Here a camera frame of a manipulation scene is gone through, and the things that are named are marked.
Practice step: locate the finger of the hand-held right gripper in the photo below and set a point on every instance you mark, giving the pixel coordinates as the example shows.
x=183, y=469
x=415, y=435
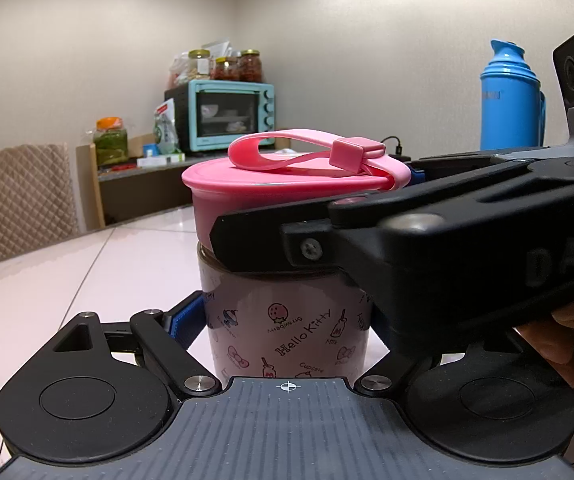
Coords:
x=267, y=242
x=457, y=165

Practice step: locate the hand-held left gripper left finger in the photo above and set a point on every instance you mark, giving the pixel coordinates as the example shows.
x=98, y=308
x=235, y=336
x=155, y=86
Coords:
x=183, y=321

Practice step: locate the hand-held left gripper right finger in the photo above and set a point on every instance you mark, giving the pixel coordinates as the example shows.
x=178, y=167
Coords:
x=383, y=376

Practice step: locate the pink printed bottle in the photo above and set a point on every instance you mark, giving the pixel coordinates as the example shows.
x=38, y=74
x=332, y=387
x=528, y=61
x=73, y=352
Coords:
x=277, y=335

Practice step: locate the person's right hand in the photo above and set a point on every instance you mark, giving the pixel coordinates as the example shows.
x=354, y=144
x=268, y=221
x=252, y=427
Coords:
x=557, y=340

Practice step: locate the blue thermos flask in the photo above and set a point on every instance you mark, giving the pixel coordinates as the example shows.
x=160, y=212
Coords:
x=509, y=105

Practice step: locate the teal toaster oven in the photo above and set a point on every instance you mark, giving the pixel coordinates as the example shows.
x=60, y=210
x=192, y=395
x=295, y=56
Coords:
x=227, y=115

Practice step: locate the flat white box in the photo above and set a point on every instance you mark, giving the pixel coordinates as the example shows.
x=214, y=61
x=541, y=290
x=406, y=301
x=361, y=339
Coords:
x=159, y=160

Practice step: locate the wooden side table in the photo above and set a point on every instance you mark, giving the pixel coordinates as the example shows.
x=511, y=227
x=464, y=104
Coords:
x=137, y=190

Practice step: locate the small blue box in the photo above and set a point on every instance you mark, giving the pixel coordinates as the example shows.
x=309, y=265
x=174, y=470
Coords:
x=151, y=150

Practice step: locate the green and white snack bag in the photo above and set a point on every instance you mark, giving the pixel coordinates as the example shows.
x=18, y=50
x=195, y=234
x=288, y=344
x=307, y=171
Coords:
x=166, y=130

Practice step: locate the tall jar with red contents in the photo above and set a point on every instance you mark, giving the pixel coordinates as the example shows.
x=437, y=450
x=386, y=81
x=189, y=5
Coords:
x=250, y=67

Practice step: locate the small jar with red contents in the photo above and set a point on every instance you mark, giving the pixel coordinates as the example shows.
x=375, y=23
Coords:
x=225, y=70

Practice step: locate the green jar with orange lid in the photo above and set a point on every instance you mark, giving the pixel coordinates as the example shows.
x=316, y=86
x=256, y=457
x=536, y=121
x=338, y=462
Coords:
x=111, y=145

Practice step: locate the glass jar with pale contents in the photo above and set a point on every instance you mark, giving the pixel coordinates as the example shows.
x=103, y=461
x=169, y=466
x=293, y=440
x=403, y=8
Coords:
x=199, y=66

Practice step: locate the clear plastic bag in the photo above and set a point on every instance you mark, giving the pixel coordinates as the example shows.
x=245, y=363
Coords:
x=178, y=72

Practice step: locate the chair with quilted beige cover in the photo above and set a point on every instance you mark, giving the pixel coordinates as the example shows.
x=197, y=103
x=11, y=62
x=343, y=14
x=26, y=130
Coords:
x=22, y=200

